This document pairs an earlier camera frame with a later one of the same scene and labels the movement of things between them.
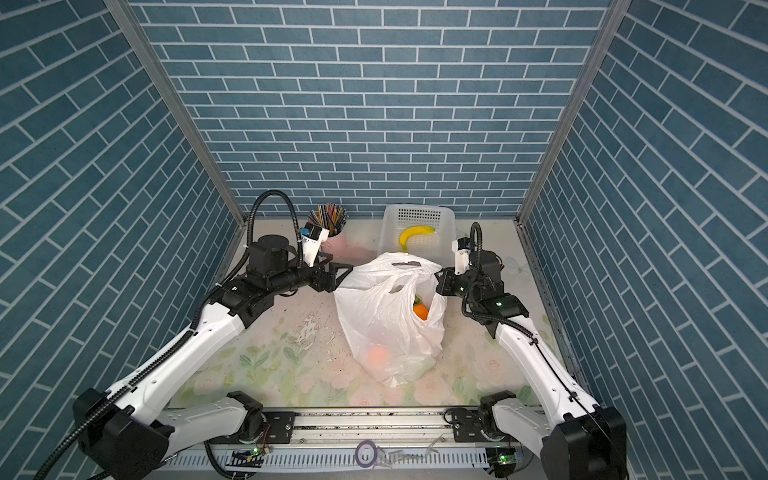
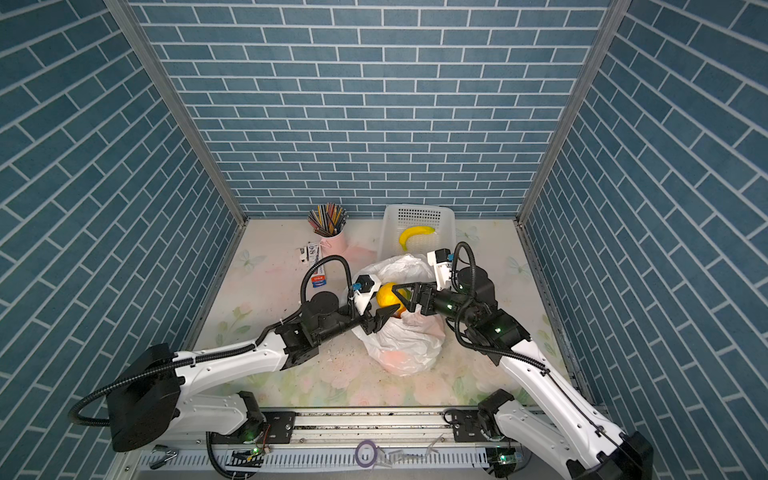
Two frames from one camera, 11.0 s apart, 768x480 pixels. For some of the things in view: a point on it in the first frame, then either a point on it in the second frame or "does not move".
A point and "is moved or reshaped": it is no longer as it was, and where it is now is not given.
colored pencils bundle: [330, 216] does not move
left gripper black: [330, 283] → [378, 320]
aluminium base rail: [349, 445] does not move
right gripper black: [445, 282] → [420, 295]
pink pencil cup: [337, 245] does not move
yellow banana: [413, 230] does not move
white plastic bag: [393, 313] is moved or reshaped
